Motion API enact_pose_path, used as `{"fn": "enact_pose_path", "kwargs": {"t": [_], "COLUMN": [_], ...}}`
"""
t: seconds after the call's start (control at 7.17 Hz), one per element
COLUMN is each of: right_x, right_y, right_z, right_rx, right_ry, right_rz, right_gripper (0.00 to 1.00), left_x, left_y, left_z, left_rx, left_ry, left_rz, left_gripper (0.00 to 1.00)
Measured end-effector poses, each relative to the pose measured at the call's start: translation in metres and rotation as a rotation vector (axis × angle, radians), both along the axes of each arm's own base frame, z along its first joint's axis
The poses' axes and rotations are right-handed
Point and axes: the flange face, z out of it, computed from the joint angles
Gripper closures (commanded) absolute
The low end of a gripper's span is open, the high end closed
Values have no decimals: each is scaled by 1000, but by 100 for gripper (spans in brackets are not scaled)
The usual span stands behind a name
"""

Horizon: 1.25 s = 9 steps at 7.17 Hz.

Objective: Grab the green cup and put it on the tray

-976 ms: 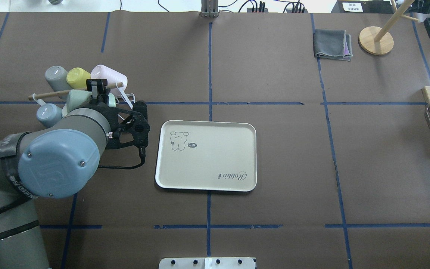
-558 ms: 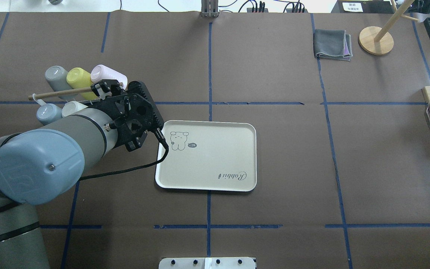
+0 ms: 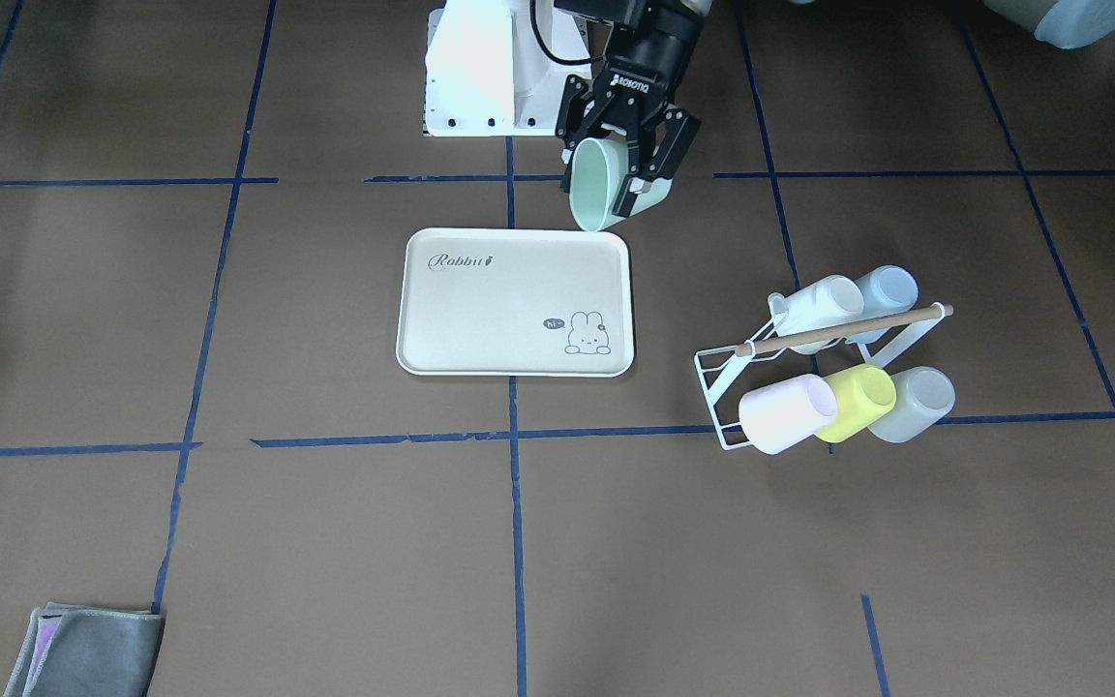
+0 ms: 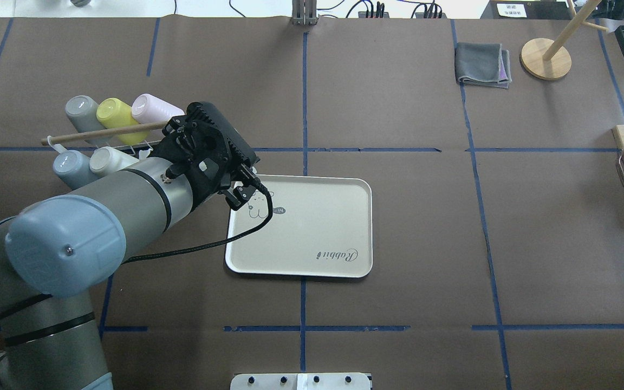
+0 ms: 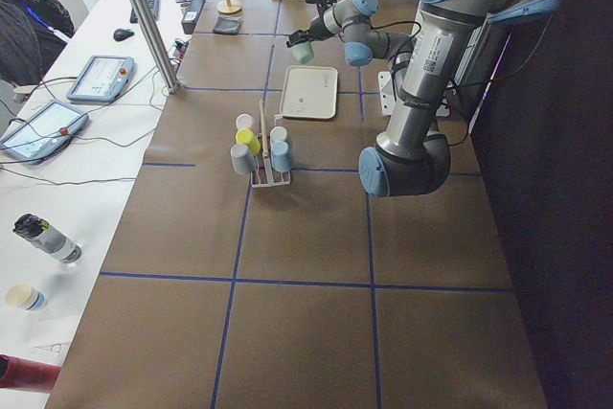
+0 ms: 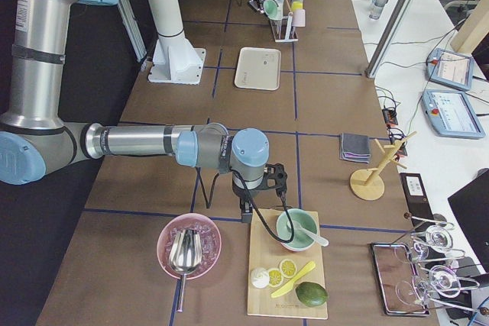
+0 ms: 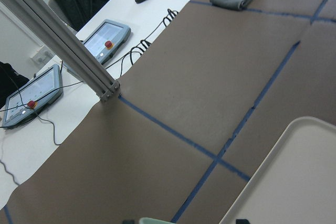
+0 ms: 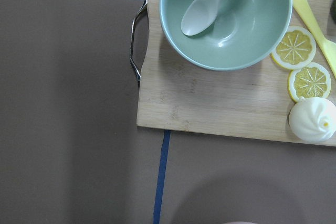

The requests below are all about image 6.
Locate yellow plastic knife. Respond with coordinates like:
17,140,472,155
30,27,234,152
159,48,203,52
270,260,316,299

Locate pink cup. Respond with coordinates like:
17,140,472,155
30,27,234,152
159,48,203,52
292,8,306,27

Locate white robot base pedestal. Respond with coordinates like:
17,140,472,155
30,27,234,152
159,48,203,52
148,0,206,85

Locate white wire cup rack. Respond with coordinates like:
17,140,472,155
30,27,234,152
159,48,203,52
268,0,299,43

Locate wooden cutting board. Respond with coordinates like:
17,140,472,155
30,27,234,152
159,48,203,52
247,215,329,320

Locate yellow cup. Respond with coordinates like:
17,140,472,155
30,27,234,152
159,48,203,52
291,1,303,12

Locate green bowl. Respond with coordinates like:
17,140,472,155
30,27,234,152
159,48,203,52
276,208,319,252

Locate metal ice scoop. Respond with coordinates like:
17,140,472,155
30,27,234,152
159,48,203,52
168,229,202,312

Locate mint green cup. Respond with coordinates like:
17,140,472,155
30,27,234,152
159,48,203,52
263,0,280,21

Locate teach pendant tablet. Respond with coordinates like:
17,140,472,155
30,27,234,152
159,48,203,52
426,48,474,92
422,89,485,140

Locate cream rabbit tray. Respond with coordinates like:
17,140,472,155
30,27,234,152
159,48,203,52
234,47,281,91

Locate pink bowl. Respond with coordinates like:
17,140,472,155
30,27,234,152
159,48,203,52
156,213,222,280

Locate grey folded cloth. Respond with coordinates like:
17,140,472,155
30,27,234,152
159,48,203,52
339,133,371,163

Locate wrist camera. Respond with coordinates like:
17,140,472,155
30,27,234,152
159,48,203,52
262,163,287,199

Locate white garlic bun toy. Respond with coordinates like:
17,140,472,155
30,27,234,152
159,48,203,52
250,267,270,289

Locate green avocado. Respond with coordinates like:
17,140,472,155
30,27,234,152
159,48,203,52
295,282,329,307

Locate black glass tray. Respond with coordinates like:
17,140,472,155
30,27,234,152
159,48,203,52
370,243,430,317

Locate aluminium frame post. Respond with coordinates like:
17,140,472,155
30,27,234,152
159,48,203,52
365,0,413,78

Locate lemon slice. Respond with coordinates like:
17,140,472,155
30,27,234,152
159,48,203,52
278,258,298,279
267,267,284,288

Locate wooden mug tree stand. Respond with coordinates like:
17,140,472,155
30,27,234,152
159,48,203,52
349,131,416,201

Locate wine glass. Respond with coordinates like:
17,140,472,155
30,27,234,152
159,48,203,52
394,224,465,263
395,265,480,306

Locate white plastic spoon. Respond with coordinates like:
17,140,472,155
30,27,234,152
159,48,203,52
292,220,329,247

